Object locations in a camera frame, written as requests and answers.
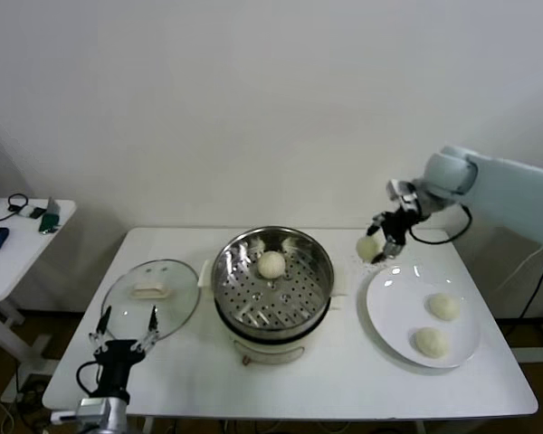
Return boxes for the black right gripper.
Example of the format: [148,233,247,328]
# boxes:
[367,208,420,264]

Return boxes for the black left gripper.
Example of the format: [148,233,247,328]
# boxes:
[88,305,160,399]

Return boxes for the white steamed baozi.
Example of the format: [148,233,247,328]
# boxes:
[356,235,384,263]
[427,292,462,323]
[410,326,452,362]
[257,251,286,279]

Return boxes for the glass lid with cream handle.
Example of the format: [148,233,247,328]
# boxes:
[100,259,203,344]

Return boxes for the perforated steel steamer basket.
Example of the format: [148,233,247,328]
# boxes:
[210,226,335,334]

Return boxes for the steel steamer pot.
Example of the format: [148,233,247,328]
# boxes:
[197,259,348,367]

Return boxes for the scattered dark crumbs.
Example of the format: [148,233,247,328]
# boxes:
[350,256,388,275]

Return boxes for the white round plate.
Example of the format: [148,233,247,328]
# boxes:
[359,264,481,370]

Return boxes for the white side table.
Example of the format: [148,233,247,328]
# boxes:
[0,197,78,403]

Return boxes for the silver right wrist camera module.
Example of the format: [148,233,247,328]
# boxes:
[386,179,421,213]

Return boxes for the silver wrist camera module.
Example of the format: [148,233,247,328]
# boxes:
[49,395,130,426]
[386,179,421,213]

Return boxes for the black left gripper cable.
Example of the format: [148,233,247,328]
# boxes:
[75,361,103,398]

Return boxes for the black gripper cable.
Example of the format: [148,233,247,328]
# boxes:
[75,361,103,398]
[406,205,474,245]

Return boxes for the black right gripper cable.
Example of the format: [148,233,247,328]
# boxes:
[406,205,474,245]

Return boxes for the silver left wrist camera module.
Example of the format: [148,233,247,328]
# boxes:
[49,395,130,426]

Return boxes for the white hanging cable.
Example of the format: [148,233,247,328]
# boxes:
[497,246,543,290]

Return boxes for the black looped cable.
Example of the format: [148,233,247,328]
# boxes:
[0,193,31,225]

